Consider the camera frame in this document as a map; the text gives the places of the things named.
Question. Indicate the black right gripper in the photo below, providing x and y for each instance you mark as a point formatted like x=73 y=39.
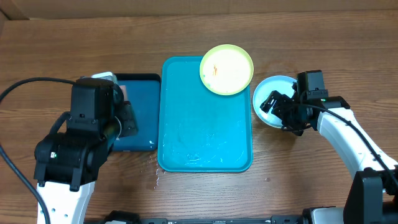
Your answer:
x=288 y=109

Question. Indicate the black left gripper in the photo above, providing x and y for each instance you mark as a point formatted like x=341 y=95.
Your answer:
x=125 y=111

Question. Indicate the light blue plate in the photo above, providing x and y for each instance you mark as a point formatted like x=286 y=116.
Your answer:
x=283 y=84

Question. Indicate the yellow plate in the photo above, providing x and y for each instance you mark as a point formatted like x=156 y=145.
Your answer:
x=226 y=69

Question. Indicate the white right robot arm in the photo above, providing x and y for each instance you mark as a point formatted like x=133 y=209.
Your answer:
x=373 y=194

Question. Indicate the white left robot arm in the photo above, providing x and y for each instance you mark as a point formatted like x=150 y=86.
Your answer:
x=68 y=159

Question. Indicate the black water tray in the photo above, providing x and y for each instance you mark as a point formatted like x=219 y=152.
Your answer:
x=143 y=92

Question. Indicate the blue serving tray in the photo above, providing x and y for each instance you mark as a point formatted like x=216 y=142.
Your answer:
x=200 y=131

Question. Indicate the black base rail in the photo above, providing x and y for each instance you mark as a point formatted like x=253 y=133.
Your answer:
x=133 y=218

